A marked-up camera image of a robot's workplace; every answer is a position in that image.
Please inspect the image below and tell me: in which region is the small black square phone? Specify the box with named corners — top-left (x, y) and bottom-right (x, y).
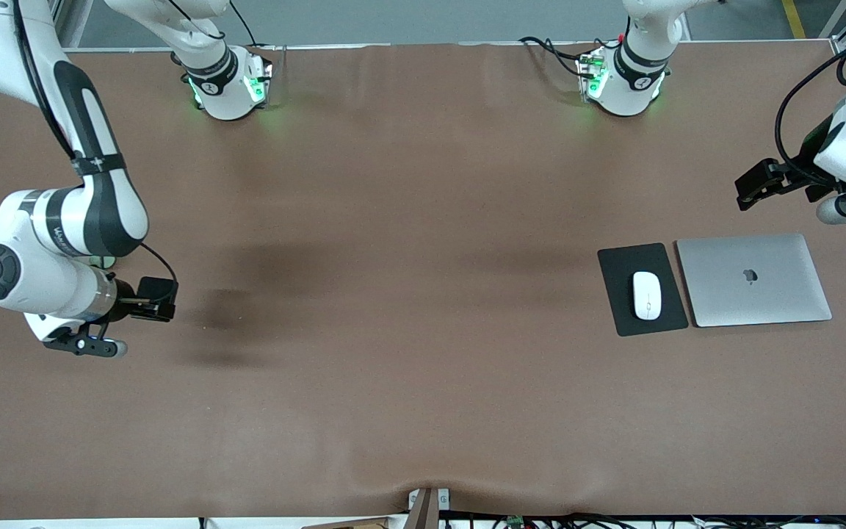
top-left (137, 277), bottom-right (178, 322)

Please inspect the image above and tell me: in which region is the white computer mouse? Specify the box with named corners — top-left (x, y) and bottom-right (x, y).
top-left (632, 271), bottom-right (662, 321)

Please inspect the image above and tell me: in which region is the black mouse pad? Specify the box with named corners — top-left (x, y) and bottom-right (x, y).
top-left (597, 242), bottom-right (689, 337)

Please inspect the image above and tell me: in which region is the silver closed laptop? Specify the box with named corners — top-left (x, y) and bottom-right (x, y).
top-left (676, 234), bottom-right (833, 328)

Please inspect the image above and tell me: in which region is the brown table cover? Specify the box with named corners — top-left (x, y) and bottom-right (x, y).
top-left (0, 40), bottom-right (846, 519)

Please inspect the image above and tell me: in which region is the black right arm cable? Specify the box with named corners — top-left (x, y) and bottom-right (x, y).
top-left (12, 0), bottom-right (178, 302)

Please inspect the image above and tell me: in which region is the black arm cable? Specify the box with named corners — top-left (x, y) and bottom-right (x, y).
top-left (774, 33), bottom-right (846, 188)
top-left (12, 0), bottom-right (178, 302)

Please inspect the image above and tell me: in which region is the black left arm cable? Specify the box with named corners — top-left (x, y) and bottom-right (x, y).
top-left (774, 33), bottom-right (846, 188)

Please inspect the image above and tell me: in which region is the black base power cable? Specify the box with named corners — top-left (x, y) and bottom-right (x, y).
top-left (518, 35), bottom-right (593, 78)

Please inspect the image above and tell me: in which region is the grey metal bracket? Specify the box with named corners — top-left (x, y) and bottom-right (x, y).
top-left (407, 487), bottom-right (452, 529)

